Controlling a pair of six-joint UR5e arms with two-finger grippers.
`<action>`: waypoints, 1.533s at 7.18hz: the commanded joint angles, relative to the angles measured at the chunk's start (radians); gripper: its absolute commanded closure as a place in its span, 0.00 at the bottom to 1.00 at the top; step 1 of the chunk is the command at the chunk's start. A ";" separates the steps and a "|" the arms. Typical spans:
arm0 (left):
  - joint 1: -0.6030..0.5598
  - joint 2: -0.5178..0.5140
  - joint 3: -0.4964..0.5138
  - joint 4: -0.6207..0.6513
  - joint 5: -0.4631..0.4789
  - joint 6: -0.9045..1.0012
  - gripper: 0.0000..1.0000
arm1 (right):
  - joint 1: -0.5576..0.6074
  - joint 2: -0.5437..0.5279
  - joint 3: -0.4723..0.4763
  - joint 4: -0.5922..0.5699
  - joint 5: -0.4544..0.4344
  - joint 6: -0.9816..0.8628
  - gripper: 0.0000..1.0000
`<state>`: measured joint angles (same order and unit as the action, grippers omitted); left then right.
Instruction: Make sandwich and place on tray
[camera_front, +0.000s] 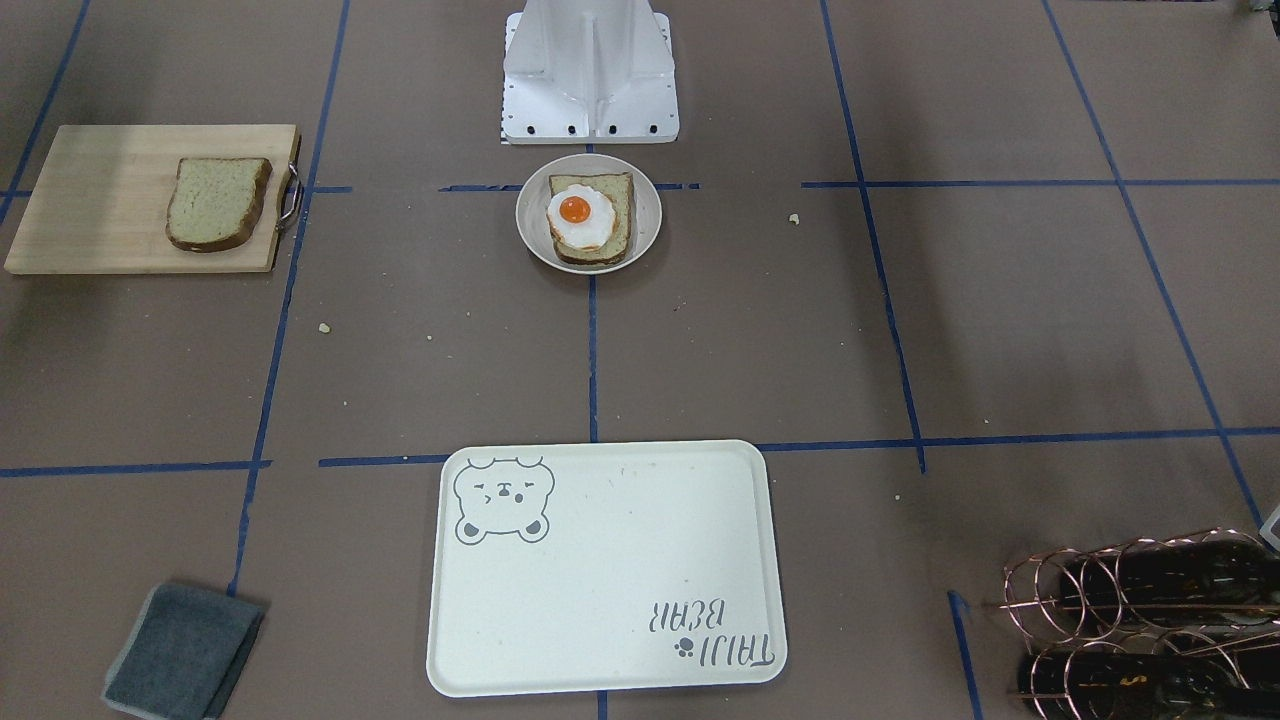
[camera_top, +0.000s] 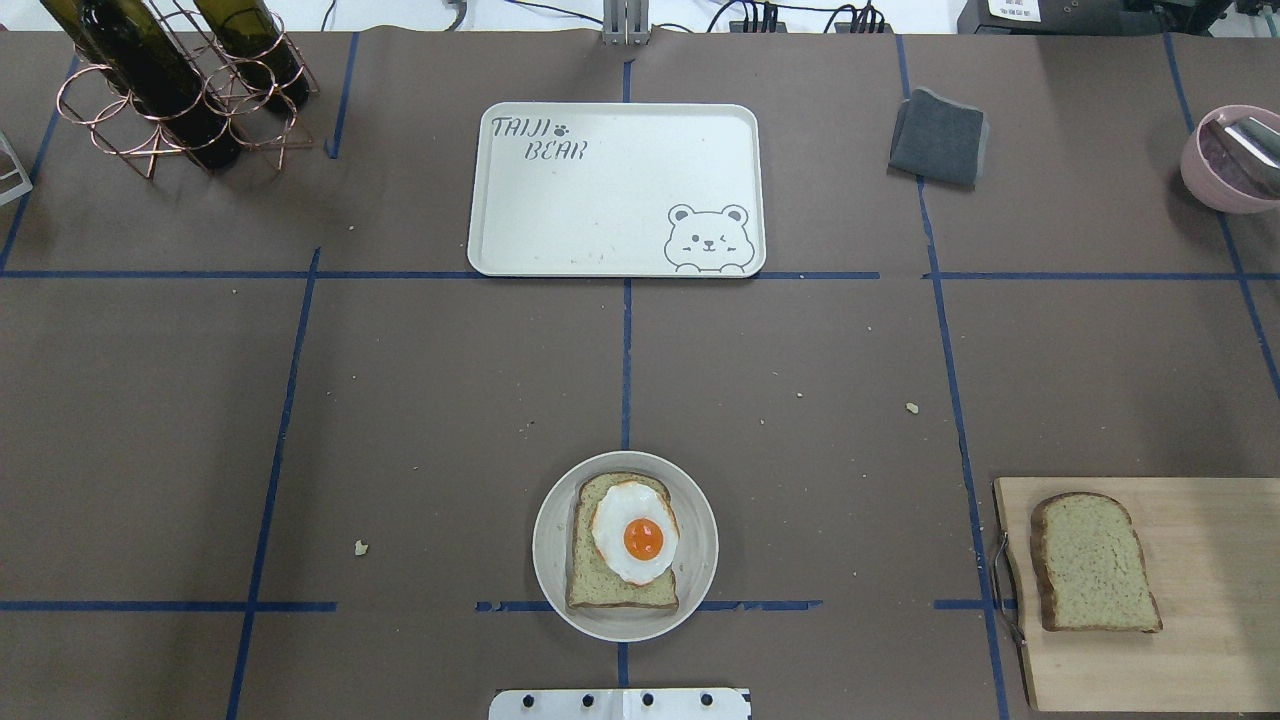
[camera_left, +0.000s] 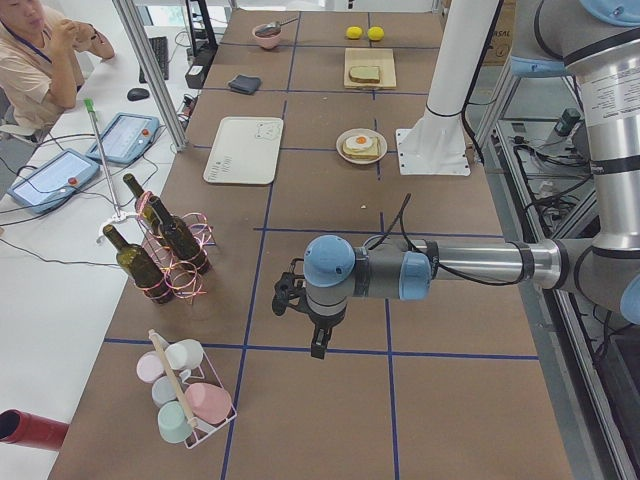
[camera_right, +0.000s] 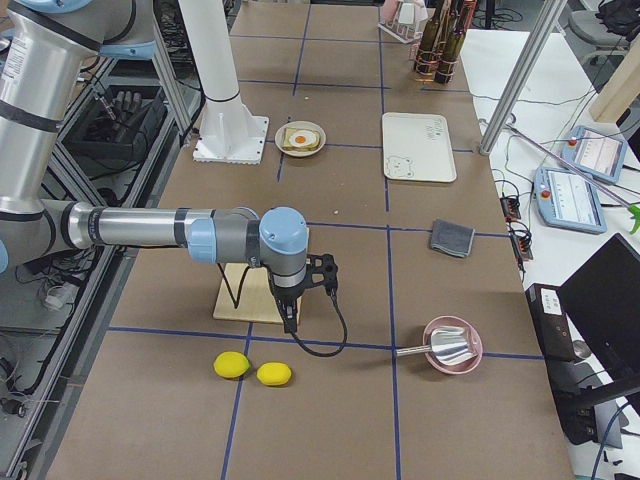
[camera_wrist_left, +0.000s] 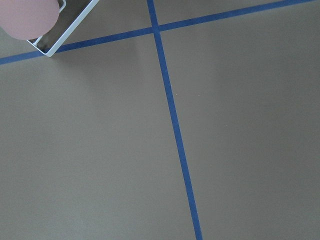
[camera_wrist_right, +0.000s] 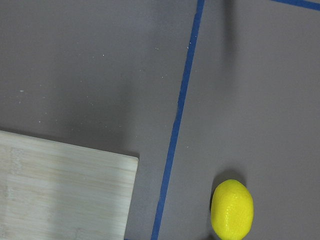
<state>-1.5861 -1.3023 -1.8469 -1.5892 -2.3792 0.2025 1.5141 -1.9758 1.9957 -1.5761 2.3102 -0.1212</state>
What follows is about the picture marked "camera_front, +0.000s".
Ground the bread slice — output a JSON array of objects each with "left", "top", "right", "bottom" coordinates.
[
  {"left": 165, "top": 158, "right": 273, "bottom": 252},
  {"left": 548, "top": 173, "right": 634, "bottom": 265}
]

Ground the cream bear tray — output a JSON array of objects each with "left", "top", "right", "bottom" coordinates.
[{"left": 425, "top": 439, "right": 788, "bottom": 698}]

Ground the fried egg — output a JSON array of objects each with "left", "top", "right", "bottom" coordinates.
[{"left": 545, "top": 183, "right": 620, "bottom": 252}]

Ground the white round plate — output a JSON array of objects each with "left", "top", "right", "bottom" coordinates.
[{"left": 515, "top": 152, "right": 663, "bottom": 275}]

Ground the bread slice under egg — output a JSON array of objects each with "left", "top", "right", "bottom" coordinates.
[{"left": 548, "top": 173, "right": 634, "bottom": 265}]

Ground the grey folded cloth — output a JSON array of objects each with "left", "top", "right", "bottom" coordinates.
[{"left": 101, "top": 583, "right": 265, "bottom": 719}]

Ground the dark wine bottle lower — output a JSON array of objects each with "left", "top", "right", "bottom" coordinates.
[{"left": 1016, "top": 646, "right": 1279, "bottom": 719}]

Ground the dark wine bottle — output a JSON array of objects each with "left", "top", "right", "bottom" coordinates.
[
  {"left": 1016, "top": 646, "right": 1279, "bottom": 719},
  {"left": 1059, "top": 537, "right": 1279, "bottom": 629}
]

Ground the wooden cutting board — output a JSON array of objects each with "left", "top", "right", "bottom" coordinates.
[{"left": 4, "top": 124, "right": 300, "bottom": 275}]

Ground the dark wine bottle upper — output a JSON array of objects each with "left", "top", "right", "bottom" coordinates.
[{"left": 1059, "top": 537, "right": 1279, "bottom": 629}]

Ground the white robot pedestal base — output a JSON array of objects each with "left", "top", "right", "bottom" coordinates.
[{"left": 500, "top": 1, "right": 681, "bottom": 145}]

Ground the copper wire bottle rack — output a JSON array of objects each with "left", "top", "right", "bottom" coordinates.
[{"left": 1000, "top": 528, "right": 1279, "bottom": 719}]

